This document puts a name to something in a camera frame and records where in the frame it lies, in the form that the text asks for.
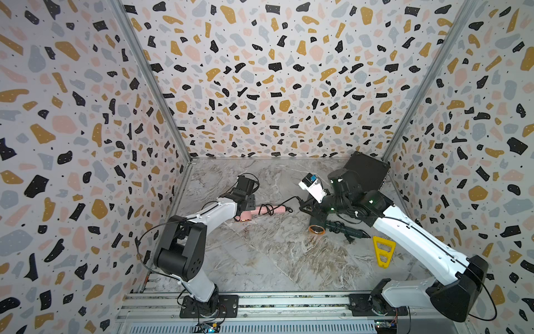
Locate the pink hair dryer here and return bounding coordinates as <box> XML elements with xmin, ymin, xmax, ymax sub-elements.
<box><xmin>234</xmin><ymin>204</ymin><xmax>293</xmax><ymax>221</ymax></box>

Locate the black cord of pink dryer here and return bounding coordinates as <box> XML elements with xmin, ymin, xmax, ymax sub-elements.
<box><xmin>260</xmin><ymin>195</ymin><xmax>305</xmax><ymax>216</ymax></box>

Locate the green hair dryer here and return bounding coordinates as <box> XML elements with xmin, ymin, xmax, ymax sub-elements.
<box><xmin>308</xmin><ymin>217</ymin><xmax>371</xmax><ymax>244</ymax></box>

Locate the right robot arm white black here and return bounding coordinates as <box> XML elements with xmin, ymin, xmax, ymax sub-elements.
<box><xmin>299</xmin><ymin>168</ymin><xmax>489</xmax><ymax>322</ymax></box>

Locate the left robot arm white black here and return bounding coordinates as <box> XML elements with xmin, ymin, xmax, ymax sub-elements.
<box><xmin>153</xmin><ymin>188</ymin><xmax>255</xmax><ymax>317</ymax></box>

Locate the black case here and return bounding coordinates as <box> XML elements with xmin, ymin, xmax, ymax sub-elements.
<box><xmin>343</xmin><ymin>152</ymin><xmax>391</xmax><ymax>192</ymax></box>

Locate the yellow triangular plastic piece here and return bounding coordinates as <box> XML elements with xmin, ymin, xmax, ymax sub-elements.
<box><xmin>372</xmin><ymin>236</ymin><xmax>396</xmax><ymax>269</ymax></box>

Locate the green circuit board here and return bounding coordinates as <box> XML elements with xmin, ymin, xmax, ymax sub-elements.
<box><xmin>195</xmin><ymin>321</ymin><xmax>221</xmax><ymax>334</ymax></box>

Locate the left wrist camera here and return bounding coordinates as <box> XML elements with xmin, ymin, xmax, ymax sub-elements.
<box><xmin>236</xmin><ymin>173</ymin><xmax>260</xmax><ymax>195</ymax></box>

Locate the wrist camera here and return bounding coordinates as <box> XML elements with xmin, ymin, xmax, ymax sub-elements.
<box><xmin>298</xmin><ymin>173</ymin><xmax>328</xmax><ymax>203</ymax></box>
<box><xmin>236</xmin><ymin>173</ymin><xmax>260</xmax><ymax>195</ymax></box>

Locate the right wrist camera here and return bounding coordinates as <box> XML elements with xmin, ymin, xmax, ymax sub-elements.
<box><xmin>298</xmin><ymin>173</ymin><xmax>328</xmax><ymax>203</ymax></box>

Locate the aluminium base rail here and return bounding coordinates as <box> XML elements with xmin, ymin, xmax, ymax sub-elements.
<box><xmin>115</xmin><ymin>292</ymin><xmax>476</xmax><ymax>333</ymax></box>

